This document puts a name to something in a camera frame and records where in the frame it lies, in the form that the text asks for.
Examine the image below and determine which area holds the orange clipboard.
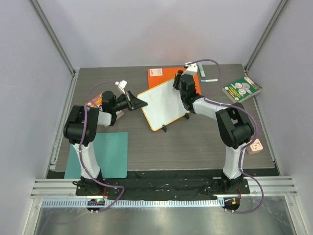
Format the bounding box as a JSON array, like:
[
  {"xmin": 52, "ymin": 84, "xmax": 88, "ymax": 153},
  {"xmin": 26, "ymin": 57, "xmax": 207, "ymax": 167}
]
[{"xmin": 147, "ymin": 67, "xmax": 187, "ymax": 90}]

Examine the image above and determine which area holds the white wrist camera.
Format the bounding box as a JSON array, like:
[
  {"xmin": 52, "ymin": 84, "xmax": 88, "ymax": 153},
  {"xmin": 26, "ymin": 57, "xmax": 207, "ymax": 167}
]
[
  {"xmin": 182, "ymin": 62, "xmax": 198, "ymax": 76},
  {"xmin": 115, "ymin": 80, "xmax": 127, "ymax": 94}
]

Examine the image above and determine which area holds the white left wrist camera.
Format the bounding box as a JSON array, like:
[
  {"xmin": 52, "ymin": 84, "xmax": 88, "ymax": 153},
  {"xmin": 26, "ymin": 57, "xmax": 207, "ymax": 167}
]
[{"xmin": 115, "ymin": 80, "xmax": 127, "ymax": 94}]

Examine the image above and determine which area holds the yellow-framed whiteboard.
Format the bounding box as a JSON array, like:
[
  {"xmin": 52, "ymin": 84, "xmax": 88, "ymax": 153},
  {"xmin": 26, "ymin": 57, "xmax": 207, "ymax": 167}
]
[{"xmin": 137, "ymin": 79, "xmax": 189, "ymax": 131}]

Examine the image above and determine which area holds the teal cutting mat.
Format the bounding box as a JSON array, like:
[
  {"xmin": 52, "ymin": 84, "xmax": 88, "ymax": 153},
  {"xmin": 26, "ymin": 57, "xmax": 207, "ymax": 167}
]
[{"xmin": 64, "ymin": 132, "xmax": 128, "ymax": 179}]

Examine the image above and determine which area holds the white blue-capped marker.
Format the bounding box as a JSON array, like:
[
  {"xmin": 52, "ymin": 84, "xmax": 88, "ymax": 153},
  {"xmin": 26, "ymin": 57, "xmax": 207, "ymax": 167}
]
[{"xmin": 201, "ymin": 79, "xmax": 218, "ymax": 82}]

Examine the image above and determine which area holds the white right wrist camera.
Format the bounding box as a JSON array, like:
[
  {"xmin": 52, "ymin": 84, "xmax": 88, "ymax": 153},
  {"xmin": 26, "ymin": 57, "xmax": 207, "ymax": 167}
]
[{"xmin": 182, "ymin": 62, "xmax": 198, "ymax": 76}]

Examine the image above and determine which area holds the green cover book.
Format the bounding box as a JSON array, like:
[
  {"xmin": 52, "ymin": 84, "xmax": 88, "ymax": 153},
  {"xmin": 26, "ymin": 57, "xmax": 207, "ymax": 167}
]
[{"xmin": 222, "ymin": 76, "xmax": 263, "ymax": 103}]

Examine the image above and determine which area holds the black whiteboard stand foot left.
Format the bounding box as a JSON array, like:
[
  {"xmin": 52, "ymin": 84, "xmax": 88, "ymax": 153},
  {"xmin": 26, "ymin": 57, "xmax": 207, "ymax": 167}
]
[{"xmin": 162, "ymin": 125, "xmax": 167, "ymax": 133}]

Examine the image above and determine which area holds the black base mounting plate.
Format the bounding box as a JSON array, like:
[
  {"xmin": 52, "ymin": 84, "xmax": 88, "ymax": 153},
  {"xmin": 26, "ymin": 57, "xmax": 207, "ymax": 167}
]
[{"xmin": 73, "ymin": 170, "xmax": 250, "ymax": 201}]

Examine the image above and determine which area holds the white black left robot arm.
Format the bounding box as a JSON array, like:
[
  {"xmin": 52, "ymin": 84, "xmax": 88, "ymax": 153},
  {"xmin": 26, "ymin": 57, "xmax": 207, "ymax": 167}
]
[{"xmin": 63, "ymin": 91, "xmax": 148, "ymax": 195}]

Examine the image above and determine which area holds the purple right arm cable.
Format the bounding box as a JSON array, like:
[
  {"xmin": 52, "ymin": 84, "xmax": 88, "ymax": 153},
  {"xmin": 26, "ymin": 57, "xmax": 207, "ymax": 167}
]
[{"xmin": 184, "ymin": 58, "xmax": 264, "ymax": 213}]

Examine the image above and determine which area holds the orange cover booklet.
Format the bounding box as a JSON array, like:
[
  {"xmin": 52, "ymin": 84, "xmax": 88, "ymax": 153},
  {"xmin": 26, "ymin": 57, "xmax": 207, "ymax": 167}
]
[{"xmin": 85, "ymin": 93, "xmax": 124, "ymax": 128}]

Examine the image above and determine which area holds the green highlighter marker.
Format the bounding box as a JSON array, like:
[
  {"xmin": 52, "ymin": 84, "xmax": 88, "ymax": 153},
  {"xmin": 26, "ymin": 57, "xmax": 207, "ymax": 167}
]
[{"xmin": 198, "ymin": 64, "xmax": 205, "ymax": 78}]

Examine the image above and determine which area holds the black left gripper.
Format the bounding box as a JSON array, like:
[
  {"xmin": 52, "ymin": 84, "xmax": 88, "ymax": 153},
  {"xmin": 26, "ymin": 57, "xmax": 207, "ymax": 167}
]
[{"xmin": 112, "ymin": 91, "xmax": 148, "ymax": 113}]

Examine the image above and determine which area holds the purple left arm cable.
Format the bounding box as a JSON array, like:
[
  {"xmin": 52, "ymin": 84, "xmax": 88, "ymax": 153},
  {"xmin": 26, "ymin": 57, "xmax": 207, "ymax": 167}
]
[{"xmin": 78, "ymin": 82, "xmax": 125, "ymax": 213}]

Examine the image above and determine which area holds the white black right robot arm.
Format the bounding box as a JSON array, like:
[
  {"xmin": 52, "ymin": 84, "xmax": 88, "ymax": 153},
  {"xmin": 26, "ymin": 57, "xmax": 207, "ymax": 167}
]
[{"xmin": 173, "ymin": 70, "xmax": 254, "ymax": 193}]

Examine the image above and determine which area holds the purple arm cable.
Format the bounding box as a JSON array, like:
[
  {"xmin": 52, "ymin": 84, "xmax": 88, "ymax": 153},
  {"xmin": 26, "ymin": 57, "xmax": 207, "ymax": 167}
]
[
  {"xmin": 78, "ymin": 82, "xmax": 125, "ymax": 213},
  {"xmin": 184, "ymin": 58, "xmax": 264, "ymax": 213}
]

